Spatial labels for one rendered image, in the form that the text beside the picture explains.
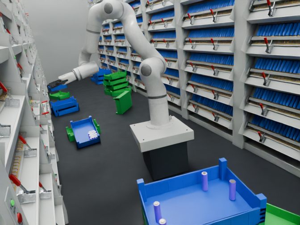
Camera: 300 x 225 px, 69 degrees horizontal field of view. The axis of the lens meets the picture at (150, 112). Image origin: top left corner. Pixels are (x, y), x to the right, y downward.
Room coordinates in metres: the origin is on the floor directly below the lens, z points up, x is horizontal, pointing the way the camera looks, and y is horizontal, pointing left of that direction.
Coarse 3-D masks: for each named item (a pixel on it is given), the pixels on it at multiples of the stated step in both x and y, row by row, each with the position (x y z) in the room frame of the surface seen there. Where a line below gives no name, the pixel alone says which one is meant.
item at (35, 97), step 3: (30, 93) 1.52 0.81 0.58; (33, 93) 1.53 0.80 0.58; (36, 93) 1.54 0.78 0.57; (30, 96) 1.51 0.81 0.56; (33, 96) 1.53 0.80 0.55; (36, 96) 1.53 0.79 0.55; (39, 96) 1.54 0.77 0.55; (33, 99) 1.53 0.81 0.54; (36, 99) 1.53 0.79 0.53; (39, 99) 1.54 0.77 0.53; (33, 102) 1.46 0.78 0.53; (36, 102) 1.47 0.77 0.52; (39, 102) 1.49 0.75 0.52; (39, 105) 1.41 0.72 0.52; (33, 108) 1.32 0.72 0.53; (36, 108) 1.33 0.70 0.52; (39, 108) 1.33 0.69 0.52; (33, 111) 1.26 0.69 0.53; (36, 111) 1.27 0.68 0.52; (39, 111) 1.28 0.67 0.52; (36, 114) 1.21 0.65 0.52; (39, 117) 1.16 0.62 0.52; (36, 120) 0.98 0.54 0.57; (39, 120) 0.99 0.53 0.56; (39, 123) 0.99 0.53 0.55
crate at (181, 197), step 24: (216, 168) 0.61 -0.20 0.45; (144, 192) 0.55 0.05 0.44; (168, 192) 0.57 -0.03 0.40; (192, 192) 0.56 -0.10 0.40; (216, 192) 0.55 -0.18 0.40; (240, 192) 0.52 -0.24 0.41; (168, 216) 0.48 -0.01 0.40; (192, 216) 0.47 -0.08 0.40; (216, 216) 0.46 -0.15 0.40; (240, 216) 0.41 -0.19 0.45; (264, 216) 0.42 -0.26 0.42
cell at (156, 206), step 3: (156, 201) 0.47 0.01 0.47; (153, 204) 0.46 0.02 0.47; (156, 204) 0.46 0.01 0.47; (159, 204) 0.46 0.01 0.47; (156, 207) 0.46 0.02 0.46; (159, 207) 0.46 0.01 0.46; (156, 210) 0.46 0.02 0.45; (159, 210) 0.46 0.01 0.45; (156, 213) 0.46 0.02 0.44; (159, 213) 0.46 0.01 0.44; (156, 216) 0.46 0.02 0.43; (159, 216) 0.46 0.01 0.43; (156, 219) 0.46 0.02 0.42; (159, 219) 0.46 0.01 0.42; (156, 222) 0.46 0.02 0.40
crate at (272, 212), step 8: (272, 208) 0.79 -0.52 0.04; (280, 208) 0.77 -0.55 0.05; (272, 216) 0.78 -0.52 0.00; (280, 216) 0.76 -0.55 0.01; (288, 216) 0.74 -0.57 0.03; (296, 216) 0.72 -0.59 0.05; (272, 224) 0.73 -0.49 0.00; (280, 224) 0.73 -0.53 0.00; (288, 224) 0.72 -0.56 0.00; (296, 224) 0.72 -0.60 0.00
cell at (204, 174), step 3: (204, 171) 0.58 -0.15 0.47; (201, 174) 0.57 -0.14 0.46; (204, 174) 0.56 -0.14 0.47; (207, 174) 0.57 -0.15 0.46; (201, 177) 0.57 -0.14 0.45; (204, 177) 0.56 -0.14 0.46; (207, 177) 0.56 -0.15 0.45; (204, 180) 0.56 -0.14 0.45; (207, 180) 0.56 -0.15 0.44; (204, 183) 0.56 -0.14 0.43; (207, 183) 0.56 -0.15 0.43; (204, 186) 0.56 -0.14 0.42; (207, 186) 0.56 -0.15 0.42; (204, 189) 0.56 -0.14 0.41; (207, 189) 0.56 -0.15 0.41
